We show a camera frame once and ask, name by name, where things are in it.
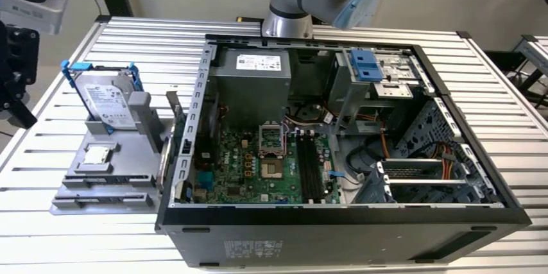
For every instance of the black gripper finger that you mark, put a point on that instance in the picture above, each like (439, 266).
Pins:
(19, 107)

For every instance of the RAM stick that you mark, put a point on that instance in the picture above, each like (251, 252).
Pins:
(115, 180)
(107, 199)

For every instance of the hard disk in blue carrier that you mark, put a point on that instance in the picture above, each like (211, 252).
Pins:
(104, 100)

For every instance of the silver CPU chip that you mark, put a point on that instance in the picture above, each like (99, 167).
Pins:
(97, 155)

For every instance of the grey parts rack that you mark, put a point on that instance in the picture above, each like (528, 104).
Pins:
(128, 145)

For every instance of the black case fan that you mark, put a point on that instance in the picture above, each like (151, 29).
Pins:
(212, 133)

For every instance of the blue port block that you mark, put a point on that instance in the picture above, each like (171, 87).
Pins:
(205, 180)

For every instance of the grey power supply box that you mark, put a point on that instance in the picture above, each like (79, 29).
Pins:
(252, 94)

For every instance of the green motherboard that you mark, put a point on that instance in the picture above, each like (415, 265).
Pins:
(240, 187)

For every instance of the CPU socket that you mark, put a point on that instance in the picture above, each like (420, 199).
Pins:
(267, 162)

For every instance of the blue expansion slot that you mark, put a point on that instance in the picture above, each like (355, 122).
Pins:
(280, 201)

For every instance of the grey metal drive cage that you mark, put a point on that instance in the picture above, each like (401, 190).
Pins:
(343, 94)

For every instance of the blue plastic drive latch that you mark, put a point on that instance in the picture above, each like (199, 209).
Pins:
(365, 65)

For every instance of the black PC case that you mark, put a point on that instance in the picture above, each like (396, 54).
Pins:
(343, 238)

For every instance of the silver disk bay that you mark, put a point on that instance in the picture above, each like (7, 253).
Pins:
(411, 165)

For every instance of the metal slat side table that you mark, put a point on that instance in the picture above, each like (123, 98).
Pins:
(535, 46)

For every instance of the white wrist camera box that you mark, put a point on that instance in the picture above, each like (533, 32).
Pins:
(33, 11)

